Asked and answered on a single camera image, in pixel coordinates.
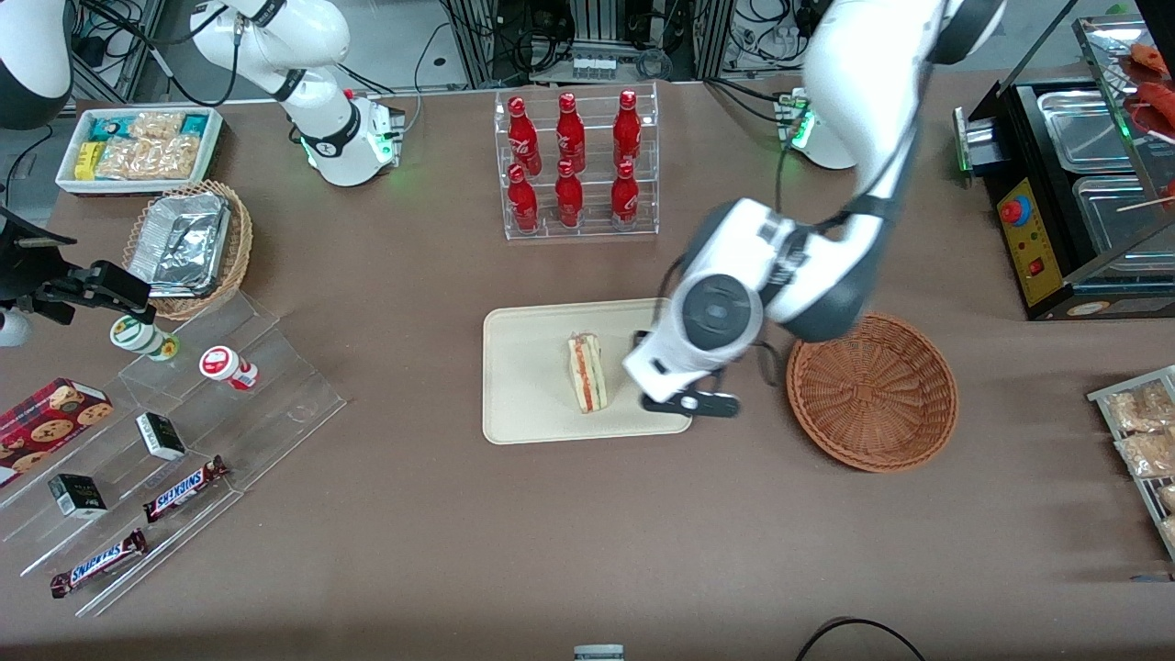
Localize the red white yogurt cup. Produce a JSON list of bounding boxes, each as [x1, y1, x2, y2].
[[199, 345, 260, 391]]

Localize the Snickers bar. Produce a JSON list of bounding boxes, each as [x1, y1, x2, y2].
[[50, 529, 149, 599], [142, 455, 230, 524]]

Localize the clear cracker bag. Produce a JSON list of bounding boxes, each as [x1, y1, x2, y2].
[[129, 112, 187, 140], [96, 136, 204, 181]]

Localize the tray of packaged snacks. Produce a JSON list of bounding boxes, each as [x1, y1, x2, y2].
[[1088, 365, 1175, 561]]

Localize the green white yogurt cup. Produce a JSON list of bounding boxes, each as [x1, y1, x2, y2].
[[110, 314, 181, 362]]

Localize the red cola bottle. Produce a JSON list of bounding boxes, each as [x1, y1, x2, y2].
[[613, 89, 643, 169], [507, 95, 543, 177], [555, 92, 587, 174], [508, 163, 540, 233], [554, 160, 585, 229], [610, 160, 640, 230]]

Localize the clear acrylic step display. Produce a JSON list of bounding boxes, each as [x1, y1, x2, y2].
[[0, 290, 348, 618]]

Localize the black looped cable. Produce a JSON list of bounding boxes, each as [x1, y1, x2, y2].
[[794, 617, 928, 661]]

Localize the light wicker basket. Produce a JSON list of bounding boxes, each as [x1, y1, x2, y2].
[[122, 180, 254, 321]]

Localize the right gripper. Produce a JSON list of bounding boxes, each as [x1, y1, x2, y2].
[[0, 207, 153, 325]]

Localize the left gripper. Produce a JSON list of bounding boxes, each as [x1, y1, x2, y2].
[[623, 331, 741, 420]]

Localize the round brown wicker basket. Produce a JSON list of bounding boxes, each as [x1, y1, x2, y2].
[[786, 312, 959, 474]]

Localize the stacked foil containers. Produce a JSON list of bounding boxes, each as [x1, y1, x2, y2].
[[127, 191, 232, 297]]

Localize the red cookie box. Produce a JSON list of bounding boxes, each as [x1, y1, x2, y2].
[[0, 377, 115, 488]]

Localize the small black carton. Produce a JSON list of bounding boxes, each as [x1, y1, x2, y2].
[[136, 412, 187, 461], [48, 474, 108, 520]]

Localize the steel warmer pan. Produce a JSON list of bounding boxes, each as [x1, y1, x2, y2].
[[1072, 174, 1175, 276], [1037, 89, 1139, 175]]

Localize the cream plastic tray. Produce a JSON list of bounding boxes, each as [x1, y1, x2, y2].
[[483, 297, 694, 446]]

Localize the triangular sandwich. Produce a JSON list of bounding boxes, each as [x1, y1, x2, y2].
[[566, 332, 609, 414]]

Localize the black food warmer appliance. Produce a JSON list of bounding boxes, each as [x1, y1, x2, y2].
[[953, 78, 1175, 320]]

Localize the white rectangular snack bin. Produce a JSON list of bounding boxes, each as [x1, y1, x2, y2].
[[55, 106, 224, 196]]

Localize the aluminium profile frame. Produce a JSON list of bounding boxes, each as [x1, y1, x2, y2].
[[439, 0, 735, 88]]

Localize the clear acrylic bottle rack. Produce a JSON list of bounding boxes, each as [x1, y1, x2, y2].
[[494, 83, 660, 241]]

